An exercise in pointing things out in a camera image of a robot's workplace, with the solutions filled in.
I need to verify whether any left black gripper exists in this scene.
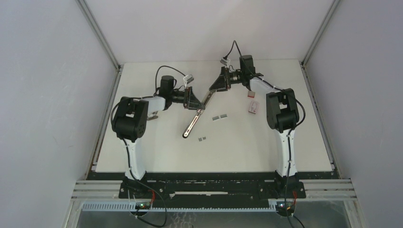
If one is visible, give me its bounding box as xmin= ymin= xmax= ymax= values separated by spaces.
xmin=170 ymin=87 xmax=205 ymax=111

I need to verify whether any left black camera cable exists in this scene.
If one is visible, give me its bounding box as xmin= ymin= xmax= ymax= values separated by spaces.
xmin=110 ymin=65 xmax=188 ymax=227

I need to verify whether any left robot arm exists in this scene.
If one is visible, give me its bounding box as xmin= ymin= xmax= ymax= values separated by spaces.
xmin=111 ymin=74 xmax=205 ymax=198

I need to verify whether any small beige stapler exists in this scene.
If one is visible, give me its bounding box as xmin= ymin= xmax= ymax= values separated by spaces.
xmin=147 ymin=115 xmax=158 ymax=121

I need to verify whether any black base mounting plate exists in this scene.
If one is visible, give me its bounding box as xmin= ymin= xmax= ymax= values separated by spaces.
xmin=74 ymin=171 xmax=339 ymax=208

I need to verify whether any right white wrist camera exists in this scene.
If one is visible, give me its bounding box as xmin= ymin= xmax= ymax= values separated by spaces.
xmin=220 ymin=57 xmax=230 ymax=67

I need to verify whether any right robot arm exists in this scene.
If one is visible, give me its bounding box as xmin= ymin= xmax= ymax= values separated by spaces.
xmin=209 ymin=55 xmax=300 ymax=178

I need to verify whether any right aluminium frame post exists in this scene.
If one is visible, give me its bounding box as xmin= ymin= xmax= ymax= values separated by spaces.
xmin=300 ymin=0 xmax=342 ymax=76

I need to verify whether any right controller board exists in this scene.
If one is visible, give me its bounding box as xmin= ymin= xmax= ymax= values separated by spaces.
xmin=275 ymin=202 xmax=296 ymax=217

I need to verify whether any aluminium frame post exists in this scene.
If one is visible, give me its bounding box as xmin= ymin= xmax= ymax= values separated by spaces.
xmin=75 ymin=0 xmax=122 ymax=90
xmin=300 ymin=0 xmax=342 ymax=76

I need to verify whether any left aluminium frame post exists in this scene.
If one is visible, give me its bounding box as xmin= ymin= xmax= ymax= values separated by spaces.
xmin=75 ymin=0 xmax=122 ymax=90

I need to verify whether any grey black long stapler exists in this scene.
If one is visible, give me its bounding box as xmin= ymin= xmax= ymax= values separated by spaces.
xmin=182 ymin=91 xmax=216 ymax=139

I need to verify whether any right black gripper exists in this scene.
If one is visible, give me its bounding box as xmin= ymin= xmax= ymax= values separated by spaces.
xmin=209 ymin=66 xmax=244 ymax=93

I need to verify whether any closed red staple box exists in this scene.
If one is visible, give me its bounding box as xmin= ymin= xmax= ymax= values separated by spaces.
xmin=248 ymin=101 xmax=259 ymax=114

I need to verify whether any right black camera cable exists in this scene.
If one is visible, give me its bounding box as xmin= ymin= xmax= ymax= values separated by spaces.
xmin=221 ymin=40 xmax=307 ymax=228

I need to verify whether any white cable duct rail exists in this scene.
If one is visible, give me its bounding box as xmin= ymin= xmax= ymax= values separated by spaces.
xmin=81 ymin=201 xmax=277 ymax=212

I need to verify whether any controller board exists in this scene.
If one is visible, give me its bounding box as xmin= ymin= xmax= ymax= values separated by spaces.
xmin=275 ymin=202 xmax=296 ymax=217
xmin=135 ymin=202 xmax=152 ymax=210

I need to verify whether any black camera cable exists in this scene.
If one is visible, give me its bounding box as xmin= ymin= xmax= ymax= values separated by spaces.
xmin=110 ymin=65 xmax=188 ymax=227
xmin=221 ymin=40 xmax=307 ymax=228

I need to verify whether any left controller board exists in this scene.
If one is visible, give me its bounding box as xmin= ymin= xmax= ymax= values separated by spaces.
xmin=135 ymin=202 xmax=152 ymax=210

